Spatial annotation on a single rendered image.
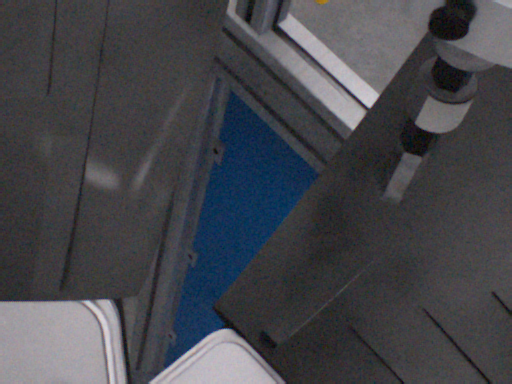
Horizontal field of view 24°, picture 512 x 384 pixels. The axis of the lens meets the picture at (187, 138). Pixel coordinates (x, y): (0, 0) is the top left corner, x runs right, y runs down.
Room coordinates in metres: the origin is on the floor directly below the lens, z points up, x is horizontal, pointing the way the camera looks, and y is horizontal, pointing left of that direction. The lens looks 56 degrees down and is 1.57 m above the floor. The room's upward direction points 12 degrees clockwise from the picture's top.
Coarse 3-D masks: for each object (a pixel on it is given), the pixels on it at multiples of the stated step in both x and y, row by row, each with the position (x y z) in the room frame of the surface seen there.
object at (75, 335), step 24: (0, 312) 0.13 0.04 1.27; (24, 312) 0.13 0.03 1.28; (48, 312) 0.13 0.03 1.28; (72, 312) 0.13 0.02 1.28; (96, 312) 0.13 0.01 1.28; (0, 336) 0.12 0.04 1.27; (24, 336) 0.12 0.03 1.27; (48, 336) 0.13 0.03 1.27; (72, 336) 0.13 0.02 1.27; (96, 336) 0.13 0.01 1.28; (120, 336) 0.13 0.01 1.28; (0, 360) 0.12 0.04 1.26; (24, 360) 0.12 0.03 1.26; (48, 360) 0.12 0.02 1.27; (72, 360) 0.12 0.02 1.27; (96, 360) 0.12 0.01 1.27; (120, 360) 0.12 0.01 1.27
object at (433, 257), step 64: (384, 128) 0.27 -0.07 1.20; (320, 192) 0.24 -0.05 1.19; (448, 192) 0.25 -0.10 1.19; (256, 256) 0.21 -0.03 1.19; (320, 256) 0.21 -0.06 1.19; (384, 256) 0.22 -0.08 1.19; (448, 256) 0.22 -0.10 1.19; (256, 320) 0.18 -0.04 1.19; (320, 320) 0.19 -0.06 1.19; (384, 320) 0.19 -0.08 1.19; (448, 320) 0.20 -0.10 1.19
